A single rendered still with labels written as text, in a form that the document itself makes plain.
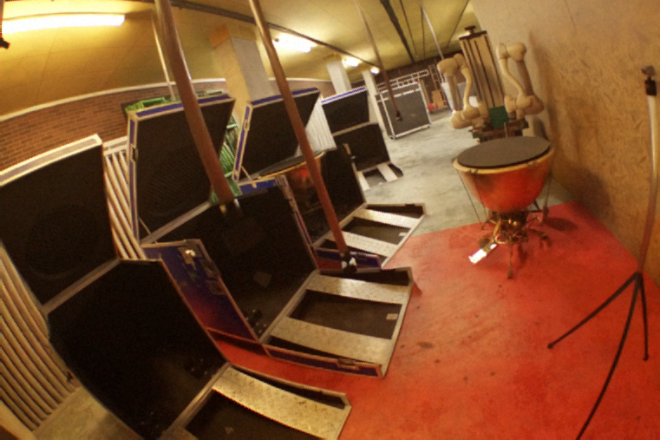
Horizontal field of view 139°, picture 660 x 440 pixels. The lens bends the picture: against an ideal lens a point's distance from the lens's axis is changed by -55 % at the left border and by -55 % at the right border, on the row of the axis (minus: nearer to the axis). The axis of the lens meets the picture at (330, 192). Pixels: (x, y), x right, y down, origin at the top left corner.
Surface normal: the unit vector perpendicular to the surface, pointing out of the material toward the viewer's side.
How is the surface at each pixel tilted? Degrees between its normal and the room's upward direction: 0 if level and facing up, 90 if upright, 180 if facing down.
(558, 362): 0
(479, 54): 90
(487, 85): 90
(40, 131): 90
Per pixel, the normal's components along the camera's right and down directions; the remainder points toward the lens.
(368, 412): -0.33, -0.91
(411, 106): 0.15, 0.21
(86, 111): 0.88, -0.21
